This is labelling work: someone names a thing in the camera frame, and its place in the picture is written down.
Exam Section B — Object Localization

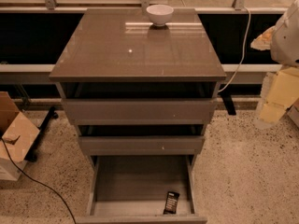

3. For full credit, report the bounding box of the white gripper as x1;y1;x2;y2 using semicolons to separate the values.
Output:
250;0;299;130

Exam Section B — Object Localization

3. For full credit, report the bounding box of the black rxbar chocolate bar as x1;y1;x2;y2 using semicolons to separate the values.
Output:
164;191;179;214

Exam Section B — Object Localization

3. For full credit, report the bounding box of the brown glossy drawer cabinet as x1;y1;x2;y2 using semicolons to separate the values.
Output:
49;7;227;163

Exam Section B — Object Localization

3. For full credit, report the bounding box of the open bottom drawer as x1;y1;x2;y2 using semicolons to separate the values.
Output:
76;156;207;224

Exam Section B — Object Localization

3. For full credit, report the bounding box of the middle drawer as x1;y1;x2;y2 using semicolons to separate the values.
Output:
78;136;205;156

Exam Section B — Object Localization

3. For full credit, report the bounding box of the top drawer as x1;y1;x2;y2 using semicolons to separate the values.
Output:
62;99;216;125

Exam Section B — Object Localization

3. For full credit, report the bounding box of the cardboard box right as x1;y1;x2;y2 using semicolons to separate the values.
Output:
288;99;299;127

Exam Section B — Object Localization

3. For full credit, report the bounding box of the cardboard box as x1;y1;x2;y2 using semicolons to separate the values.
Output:
288;99;299;127
0;91;39;181

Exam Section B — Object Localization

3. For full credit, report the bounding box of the black stand leg right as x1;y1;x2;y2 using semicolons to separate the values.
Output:
221;89;236;116

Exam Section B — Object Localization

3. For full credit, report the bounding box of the black stand leg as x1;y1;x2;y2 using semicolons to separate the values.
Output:
221;89;236;116
25;106;58;162

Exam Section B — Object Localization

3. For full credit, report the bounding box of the white ceramic bowl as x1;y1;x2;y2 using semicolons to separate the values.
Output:
146;5;174;26

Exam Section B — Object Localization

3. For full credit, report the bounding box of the black stand leg left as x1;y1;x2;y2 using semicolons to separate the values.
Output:
25;106;58;162

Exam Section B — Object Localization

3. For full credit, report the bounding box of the cardboard box left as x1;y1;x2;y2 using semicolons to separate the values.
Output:
0;91;39;181

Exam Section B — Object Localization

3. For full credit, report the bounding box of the white power cable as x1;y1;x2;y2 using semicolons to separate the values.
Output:
218;7;252;94

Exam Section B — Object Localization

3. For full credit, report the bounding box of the black floor cable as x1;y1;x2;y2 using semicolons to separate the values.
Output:
0;136;78;224

